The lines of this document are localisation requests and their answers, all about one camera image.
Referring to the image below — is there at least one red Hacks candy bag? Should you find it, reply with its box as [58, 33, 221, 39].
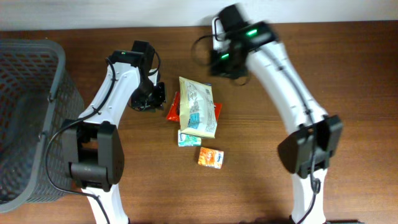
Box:
[166, 91, 222, 122]

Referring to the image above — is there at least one cream wet wipes pack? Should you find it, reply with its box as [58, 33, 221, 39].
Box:
[179, 77, 218, 139]

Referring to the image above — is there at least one green tissue pack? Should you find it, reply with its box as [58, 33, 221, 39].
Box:
[177, 130, 201, 147]

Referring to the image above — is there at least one orange tissue pack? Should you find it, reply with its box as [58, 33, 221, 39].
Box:
[198, 147, 224, 169]

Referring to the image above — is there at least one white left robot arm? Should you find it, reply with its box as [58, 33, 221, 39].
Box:
[60, 40, 166, 223]

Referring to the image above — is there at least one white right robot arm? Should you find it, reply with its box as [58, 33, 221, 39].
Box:
[210, 4, 343, 223]

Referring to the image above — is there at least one white barcode scanner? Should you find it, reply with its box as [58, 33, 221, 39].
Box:
[211, 17, 230, 52]

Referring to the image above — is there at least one grey plastic lattice basket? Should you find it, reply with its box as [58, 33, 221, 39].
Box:
[1, 39, 85, 213]

